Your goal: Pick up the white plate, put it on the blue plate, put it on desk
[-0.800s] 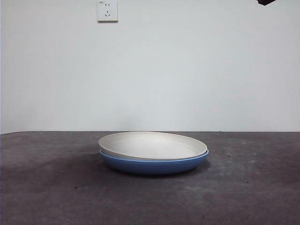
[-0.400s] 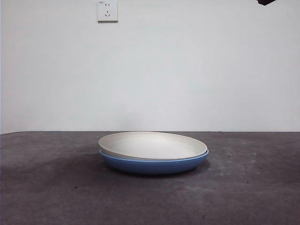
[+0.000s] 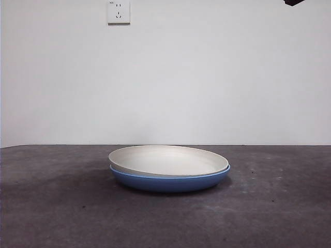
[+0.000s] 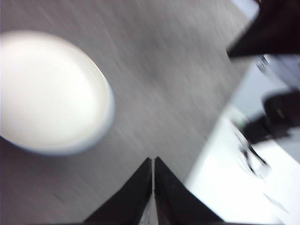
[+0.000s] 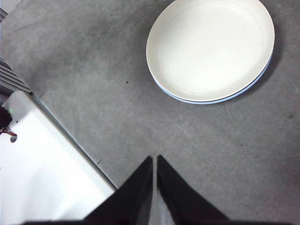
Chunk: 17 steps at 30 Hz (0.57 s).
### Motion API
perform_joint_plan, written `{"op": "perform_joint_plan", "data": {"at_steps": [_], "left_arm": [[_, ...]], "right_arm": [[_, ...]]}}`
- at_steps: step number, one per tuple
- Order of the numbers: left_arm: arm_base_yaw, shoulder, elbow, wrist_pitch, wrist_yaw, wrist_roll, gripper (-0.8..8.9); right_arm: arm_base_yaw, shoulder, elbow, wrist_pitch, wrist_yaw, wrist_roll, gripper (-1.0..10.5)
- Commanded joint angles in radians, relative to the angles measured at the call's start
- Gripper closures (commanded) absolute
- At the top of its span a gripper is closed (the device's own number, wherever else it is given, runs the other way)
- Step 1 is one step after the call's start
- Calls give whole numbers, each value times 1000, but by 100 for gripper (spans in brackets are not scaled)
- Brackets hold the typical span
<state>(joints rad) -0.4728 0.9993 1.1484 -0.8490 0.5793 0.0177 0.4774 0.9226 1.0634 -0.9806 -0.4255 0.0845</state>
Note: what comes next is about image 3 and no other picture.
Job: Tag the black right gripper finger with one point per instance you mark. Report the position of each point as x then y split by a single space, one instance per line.
298 1
288 1

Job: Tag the white round plate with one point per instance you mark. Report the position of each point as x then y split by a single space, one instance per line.
165 158

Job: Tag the blue round plate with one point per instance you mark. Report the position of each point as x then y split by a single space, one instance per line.
168 184

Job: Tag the white wall power socket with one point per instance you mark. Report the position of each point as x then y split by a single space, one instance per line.
119 13

